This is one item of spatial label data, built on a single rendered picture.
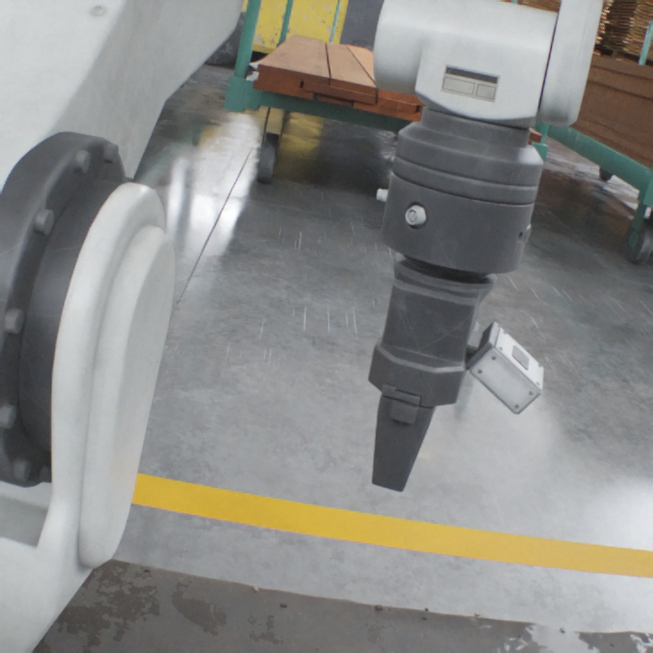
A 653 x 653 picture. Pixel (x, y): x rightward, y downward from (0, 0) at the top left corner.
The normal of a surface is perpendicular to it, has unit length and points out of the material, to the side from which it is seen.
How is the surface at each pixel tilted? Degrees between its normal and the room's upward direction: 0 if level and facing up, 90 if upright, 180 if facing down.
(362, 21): 90
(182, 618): 0
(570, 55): 89
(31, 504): 18
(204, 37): 104
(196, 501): 0
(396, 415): 89
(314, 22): 90
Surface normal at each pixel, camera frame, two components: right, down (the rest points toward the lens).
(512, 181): 0.42, 0.40
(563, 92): -0.31, 0.61
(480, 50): -0.26, 0.23
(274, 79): 0.01, 0.39
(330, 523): 0.21, -0.90
